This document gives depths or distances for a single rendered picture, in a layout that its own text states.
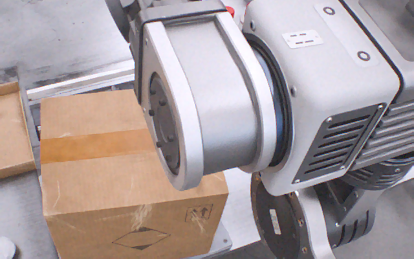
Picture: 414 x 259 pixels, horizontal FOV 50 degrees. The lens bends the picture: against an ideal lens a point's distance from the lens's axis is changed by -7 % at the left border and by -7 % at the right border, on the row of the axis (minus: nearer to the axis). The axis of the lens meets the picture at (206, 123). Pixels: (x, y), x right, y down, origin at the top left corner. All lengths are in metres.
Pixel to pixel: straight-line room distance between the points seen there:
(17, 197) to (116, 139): 0.38
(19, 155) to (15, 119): 0.11
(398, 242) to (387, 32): 1.82
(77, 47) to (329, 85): 1.09
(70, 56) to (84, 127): 0.56
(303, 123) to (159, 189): 0.42
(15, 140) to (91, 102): 0.38
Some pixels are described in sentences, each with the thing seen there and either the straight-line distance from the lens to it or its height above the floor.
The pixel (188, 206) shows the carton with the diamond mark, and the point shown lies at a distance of 0.78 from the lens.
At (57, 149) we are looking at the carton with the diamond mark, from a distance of 0.80.
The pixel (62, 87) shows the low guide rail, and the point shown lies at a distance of 1.18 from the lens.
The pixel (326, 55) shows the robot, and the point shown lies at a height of 1.53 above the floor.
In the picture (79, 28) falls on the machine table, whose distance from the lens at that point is 1.45.
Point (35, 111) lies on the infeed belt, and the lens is 1.18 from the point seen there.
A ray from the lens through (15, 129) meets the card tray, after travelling 1.21.
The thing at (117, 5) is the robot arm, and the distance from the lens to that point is 0.54.
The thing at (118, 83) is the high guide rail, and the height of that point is 0.96.
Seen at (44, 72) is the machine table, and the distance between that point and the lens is 1.33.
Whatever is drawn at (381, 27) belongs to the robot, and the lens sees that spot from 0.45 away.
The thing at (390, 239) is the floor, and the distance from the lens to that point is 2.21.
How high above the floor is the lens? 1.78
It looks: 52 degrees down
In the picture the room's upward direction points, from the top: 11 degrees clockwise
